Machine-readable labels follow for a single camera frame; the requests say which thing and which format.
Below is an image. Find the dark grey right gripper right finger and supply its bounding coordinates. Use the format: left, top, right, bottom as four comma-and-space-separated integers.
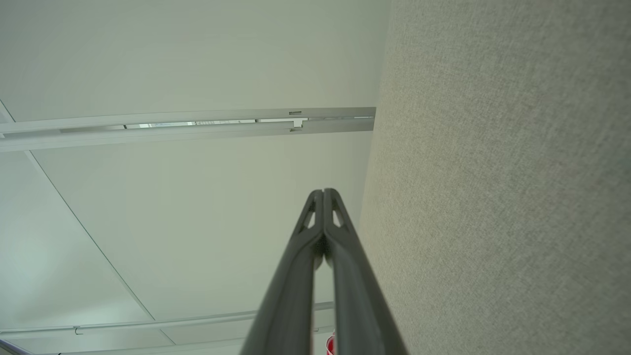
324, 188, 409, 355

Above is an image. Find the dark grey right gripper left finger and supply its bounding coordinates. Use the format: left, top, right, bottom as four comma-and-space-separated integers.
240, 189, 325, 355

